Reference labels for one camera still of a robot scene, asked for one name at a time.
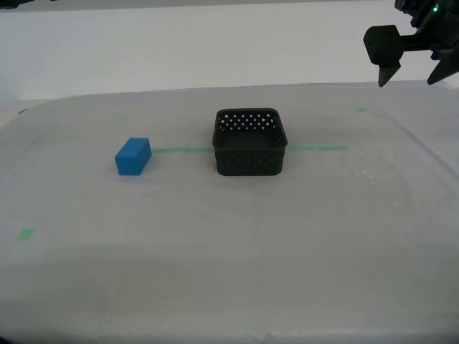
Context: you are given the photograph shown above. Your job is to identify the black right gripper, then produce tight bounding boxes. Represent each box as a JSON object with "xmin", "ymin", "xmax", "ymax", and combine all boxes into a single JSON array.
[{"xmin": 362, "ymin": 0, "xmax": 459, "ymax": 87}]

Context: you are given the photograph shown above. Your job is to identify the black perforated plastic basket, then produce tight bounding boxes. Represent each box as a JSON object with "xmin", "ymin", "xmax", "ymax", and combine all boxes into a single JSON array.
[{"xmin": 211, "ymin": 107, "xmax": 290, "ymax": 177}]

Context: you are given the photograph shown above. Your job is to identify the blue rectangular block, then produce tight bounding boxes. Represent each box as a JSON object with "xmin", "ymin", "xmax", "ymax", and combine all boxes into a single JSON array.
[{"xmin": 114, "ymin": 137, "xmax": 153, "ymax": 176}]

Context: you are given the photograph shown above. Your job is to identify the long green tape strip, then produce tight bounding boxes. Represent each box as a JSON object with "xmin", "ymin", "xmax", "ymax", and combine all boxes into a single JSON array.
[{"xmin": 151, "ymin": 145, "xmax": 349, "ymax": 154}]

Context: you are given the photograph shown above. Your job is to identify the white foam table cover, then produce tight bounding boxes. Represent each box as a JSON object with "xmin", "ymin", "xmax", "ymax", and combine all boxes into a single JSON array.
[{"xmin": 0, "ymin": 80, "xmax": 459, "ymax": 344}]

